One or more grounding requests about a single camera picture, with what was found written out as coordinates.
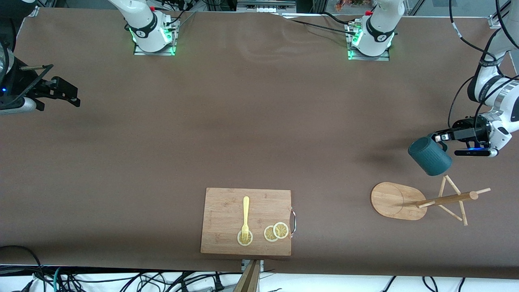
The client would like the teal mug with yellow inside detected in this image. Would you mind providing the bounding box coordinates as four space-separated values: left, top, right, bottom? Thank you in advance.
407 136 453 176

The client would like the wooden mug rack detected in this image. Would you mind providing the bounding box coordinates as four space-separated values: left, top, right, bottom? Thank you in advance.
370 175 491 226

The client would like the brown table cover sheet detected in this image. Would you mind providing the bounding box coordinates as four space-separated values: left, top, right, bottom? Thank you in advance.
0 7 519 280

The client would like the bamboo cutting board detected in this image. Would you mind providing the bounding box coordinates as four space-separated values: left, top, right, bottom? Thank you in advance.
200 187 292 257

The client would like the yellow plastic fork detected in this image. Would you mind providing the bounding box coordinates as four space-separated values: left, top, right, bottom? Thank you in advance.
241 196 250 242

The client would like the white power strip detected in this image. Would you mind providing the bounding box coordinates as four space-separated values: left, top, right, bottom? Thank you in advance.
237 0 297 13

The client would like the wooden beam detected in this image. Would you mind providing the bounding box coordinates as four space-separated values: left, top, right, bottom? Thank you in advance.
233 260 262 292

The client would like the black cable with thin rod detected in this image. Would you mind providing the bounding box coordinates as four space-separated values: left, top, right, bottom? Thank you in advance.
16 64 54 100

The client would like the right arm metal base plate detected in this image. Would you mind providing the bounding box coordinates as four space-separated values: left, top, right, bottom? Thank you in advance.
133 16 180 56

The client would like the aluminium frame profile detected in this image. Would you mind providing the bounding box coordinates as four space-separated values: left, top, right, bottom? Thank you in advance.
489 0 519 29

